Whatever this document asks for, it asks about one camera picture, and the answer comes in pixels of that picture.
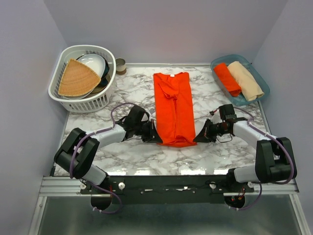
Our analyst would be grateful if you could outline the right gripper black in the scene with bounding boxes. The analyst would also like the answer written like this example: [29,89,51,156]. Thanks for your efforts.
[193,118,229,143]

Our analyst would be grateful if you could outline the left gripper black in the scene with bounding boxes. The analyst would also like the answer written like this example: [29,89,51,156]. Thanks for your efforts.
[134,119,163,143]

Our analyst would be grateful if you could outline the orange t shirt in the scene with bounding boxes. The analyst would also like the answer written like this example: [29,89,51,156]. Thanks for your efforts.
[153,72,197,147]
[214,63,242,97]

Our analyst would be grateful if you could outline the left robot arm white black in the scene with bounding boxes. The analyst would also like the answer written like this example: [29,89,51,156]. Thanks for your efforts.
[54,104,163,193]

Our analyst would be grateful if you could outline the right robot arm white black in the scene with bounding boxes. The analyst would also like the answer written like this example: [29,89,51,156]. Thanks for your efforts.
[194,104,297,192]

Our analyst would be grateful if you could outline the white plastic basket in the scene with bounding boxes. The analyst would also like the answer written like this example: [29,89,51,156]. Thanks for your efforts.
[48,45,116,113]

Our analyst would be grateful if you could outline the rolled beige t shirt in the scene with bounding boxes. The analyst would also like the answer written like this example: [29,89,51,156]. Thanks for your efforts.
[227,61,264,101]

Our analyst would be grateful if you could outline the blue transparent plastic bin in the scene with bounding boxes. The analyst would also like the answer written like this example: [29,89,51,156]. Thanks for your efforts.
[210,54,270,106]

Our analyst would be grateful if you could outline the rolled orange t shirt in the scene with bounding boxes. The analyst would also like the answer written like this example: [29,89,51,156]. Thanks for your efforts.
[214,63,242,97]

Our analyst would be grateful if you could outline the dark dish in basket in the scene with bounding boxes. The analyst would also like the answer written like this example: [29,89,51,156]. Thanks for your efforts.
[84,51,113,89]

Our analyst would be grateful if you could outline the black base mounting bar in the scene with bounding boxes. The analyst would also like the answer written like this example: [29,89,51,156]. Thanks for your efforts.
[80,175,255,205]

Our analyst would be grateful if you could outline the white bowl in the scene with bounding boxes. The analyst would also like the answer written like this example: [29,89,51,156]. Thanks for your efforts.
[77,53,106,77]

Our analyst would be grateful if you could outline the woven wicker fan tray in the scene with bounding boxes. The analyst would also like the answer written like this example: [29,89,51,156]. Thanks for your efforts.
[58,59,101,97]

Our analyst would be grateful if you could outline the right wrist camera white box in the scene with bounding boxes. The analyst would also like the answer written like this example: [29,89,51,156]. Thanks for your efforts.
[211,114,222,124]

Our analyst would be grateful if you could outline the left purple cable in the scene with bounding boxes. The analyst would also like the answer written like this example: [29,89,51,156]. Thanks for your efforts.
[69,102,136,215]

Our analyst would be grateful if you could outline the purple cable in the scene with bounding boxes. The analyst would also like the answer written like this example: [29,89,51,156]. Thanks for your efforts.
[210,106,294,211]
[69,102,136,215]

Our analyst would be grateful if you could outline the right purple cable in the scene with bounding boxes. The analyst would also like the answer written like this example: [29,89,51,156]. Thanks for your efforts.
[210,106,294,211]

